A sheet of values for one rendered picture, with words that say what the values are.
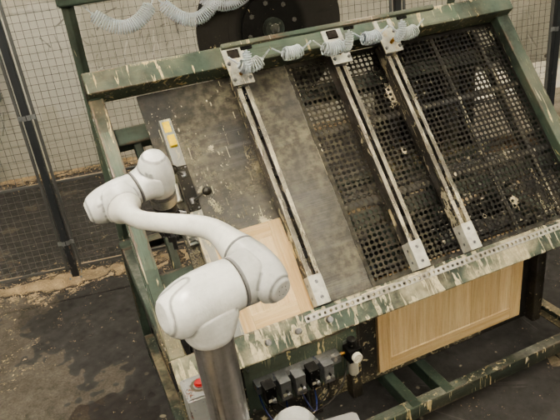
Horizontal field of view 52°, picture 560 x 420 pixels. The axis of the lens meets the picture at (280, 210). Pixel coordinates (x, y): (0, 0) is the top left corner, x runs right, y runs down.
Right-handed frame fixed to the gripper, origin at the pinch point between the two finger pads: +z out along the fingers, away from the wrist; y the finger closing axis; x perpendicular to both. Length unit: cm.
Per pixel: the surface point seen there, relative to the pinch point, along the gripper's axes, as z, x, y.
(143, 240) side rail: 16.0, -16.8, 11.9
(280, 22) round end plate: -2, -122, -74
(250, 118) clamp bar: 1, -58, -42
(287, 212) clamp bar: 22, -19, -47
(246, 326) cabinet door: 41.6, 16.8, -19.2
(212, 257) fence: 25.5, -8.2, -12.4
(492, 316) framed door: 113, 8, -153
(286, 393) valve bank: 53, 43, -28
